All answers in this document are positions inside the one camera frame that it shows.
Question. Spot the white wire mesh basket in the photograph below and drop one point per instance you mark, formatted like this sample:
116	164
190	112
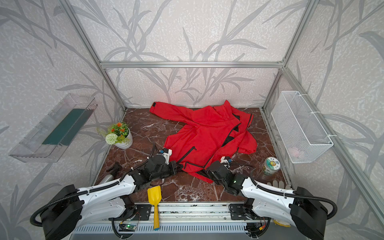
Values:
302	134

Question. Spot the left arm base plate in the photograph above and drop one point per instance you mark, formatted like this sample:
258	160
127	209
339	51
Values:
141	213

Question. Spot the red jacket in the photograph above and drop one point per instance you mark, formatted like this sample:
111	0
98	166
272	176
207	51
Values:
208	135

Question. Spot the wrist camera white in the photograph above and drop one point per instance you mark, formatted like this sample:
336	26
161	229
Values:
166	153
226	160

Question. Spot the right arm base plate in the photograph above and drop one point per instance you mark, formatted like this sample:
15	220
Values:
240	211

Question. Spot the potted artificial flower plant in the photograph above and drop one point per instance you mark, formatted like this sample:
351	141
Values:
118	135

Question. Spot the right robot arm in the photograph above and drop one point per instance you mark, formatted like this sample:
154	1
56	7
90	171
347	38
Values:
299	208

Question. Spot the white work glove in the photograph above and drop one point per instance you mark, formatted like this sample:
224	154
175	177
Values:
281	185

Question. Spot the aluminium frame rail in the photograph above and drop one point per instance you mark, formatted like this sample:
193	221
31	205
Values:
188	212

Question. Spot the silver spray bottle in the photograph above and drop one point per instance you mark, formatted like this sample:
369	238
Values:
112	173

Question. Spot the green circuit board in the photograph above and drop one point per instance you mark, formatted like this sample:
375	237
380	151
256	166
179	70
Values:
126	227

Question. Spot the green label tin can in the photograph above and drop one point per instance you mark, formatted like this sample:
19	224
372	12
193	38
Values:
271	166

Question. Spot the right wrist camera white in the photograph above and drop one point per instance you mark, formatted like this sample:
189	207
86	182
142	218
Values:
226	160

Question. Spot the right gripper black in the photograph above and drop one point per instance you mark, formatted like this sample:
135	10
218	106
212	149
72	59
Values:
210	169

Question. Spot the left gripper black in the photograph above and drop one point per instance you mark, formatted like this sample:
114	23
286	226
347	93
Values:
173	166

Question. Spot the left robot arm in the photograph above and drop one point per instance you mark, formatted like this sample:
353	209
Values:
72	208

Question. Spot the yellow plastic scoop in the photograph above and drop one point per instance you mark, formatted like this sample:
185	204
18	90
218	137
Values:
155	196

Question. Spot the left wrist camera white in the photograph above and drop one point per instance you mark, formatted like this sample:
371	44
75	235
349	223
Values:
166	153

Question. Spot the clear acrylic wall shelf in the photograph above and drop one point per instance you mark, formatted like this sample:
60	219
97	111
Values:
47	142

